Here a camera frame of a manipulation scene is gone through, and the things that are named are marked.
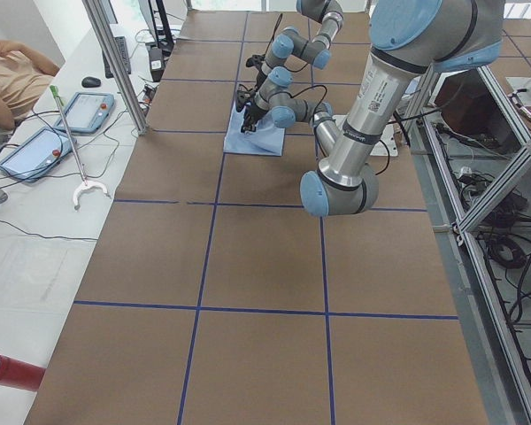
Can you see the black computer mouse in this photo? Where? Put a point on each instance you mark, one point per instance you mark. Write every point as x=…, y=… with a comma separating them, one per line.
x=91, y=82

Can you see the near blue teach pendant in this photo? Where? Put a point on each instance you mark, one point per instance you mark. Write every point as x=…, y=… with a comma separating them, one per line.
x=35, y=157

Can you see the light blue t-shirt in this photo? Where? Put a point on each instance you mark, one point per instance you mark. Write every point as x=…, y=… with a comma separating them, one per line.
x=267, y=140

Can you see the red cylinder bottle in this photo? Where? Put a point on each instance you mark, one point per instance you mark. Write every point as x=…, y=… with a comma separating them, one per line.
x=20, y=375

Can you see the aluminium frame post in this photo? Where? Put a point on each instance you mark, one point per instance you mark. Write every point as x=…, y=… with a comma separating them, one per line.
x=105, y=37

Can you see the reacher grabber stick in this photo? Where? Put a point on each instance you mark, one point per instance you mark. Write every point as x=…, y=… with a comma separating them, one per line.
x=86, y=184

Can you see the blue teach pendant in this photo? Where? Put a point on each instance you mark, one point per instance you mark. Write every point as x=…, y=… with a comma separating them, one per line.
x=35, y=157
x=87, y=111

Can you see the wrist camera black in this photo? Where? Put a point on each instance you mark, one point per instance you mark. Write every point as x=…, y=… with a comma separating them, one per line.
x=255, y=61
x=243, y=98

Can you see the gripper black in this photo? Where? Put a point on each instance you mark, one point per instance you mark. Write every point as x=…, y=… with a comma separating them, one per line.
x=251, y=116

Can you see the person in beige shirt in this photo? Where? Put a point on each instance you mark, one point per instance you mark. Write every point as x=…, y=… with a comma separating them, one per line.
x=25, y=73

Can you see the far blue teach pendant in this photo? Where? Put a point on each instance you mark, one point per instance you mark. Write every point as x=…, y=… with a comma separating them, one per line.
x=87, y=111

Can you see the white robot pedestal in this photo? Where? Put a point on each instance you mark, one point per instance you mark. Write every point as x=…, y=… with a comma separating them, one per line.
x=382, y=137

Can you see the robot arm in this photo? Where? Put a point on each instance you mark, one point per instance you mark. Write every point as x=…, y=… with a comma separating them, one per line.
x=407, y=37
x=289, y=42

